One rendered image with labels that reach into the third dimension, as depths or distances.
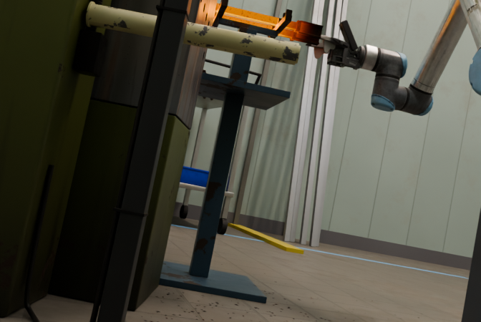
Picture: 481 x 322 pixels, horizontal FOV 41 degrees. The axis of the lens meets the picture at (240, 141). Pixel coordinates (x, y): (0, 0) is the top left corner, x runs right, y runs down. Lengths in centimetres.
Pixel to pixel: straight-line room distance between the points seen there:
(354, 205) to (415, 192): 64
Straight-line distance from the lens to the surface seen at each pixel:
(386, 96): 238
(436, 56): 242
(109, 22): 135
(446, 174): 644
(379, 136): 608
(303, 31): 225
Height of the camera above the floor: 33
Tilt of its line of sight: 4 degrees up
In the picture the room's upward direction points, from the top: 11 degrees clockwise
